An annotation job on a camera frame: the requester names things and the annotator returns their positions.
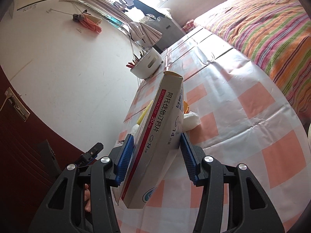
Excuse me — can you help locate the white red medicine box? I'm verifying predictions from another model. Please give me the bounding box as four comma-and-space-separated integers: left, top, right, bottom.
113, 71, 184, 209

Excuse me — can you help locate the cream plastic trash bin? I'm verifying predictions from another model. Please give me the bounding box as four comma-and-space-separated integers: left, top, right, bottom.
308, 124, 311, 142

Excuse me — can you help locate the person's left hand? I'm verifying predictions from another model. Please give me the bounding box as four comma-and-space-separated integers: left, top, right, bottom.
84, 184, 91, 212

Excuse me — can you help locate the yellow green sponge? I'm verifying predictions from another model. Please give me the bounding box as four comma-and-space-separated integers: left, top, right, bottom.
137, 100, 153, 125

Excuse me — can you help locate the brass door latch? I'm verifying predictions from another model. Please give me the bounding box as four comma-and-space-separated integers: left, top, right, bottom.
0, 87, 30, 122

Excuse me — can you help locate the checkered plastic tablecloth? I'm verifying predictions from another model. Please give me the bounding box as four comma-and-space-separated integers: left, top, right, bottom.
119, 28, 310, 230

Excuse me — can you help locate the orange peel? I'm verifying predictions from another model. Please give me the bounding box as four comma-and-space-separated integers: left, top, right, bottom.
183, 101, 189, 114

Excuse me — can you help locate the white crumpled tissue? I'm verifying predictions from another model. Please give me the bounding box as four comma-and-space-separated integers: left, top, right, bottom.
182, 111, 201, 132

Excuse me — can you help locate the white round pot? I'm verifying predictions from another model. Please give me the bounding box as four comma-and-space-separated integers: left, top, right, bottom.
126, 48, 163, 79

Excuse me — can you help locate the hanging orange cloth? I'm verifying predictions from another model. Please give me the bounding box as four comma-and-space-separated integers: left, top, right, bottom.
73, 13, 102, 34

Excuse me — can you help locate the grey cabinet appliance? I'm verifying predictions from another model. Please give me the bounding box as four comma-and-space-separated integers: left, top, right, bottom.
144, 17, 186, 53

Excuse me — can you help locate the black hanging garment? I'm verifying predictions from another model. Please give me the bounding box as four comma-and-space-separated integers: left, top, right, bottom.
133, 0, 165, 18

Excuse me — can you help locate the pink striped curtain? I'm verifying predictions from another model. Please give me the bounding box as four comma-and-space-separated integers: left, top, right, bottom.
81, 0, 133, 25

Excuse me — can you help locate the striped colourful bedspread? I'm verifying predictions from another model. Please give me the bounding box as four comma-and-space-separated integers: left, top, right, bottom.
194, 0, 310, 122

